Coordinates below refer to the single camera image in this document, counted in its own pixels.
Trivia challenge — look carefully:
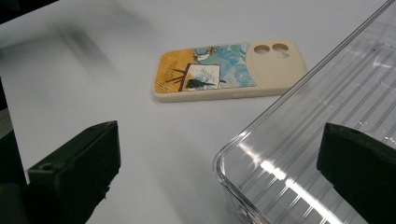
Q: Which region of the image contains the orange white snack packet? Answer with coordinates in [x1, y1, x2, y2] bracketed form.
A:
[151, 38, 307, 104]

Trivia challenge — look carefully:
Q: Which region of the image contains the clear plastic box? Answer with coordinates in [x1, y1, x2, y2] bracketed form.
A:
[213, 0, 396, 224]

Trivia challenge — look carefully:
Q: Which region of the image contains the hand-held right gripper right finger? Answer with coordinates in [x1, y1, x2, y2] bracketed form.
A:
[316, 122, 396, 224]

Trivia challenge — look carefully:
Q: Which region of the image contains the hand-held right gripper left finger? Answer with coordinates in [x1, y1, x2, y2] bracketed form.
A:
[27, 120, 121, 224]

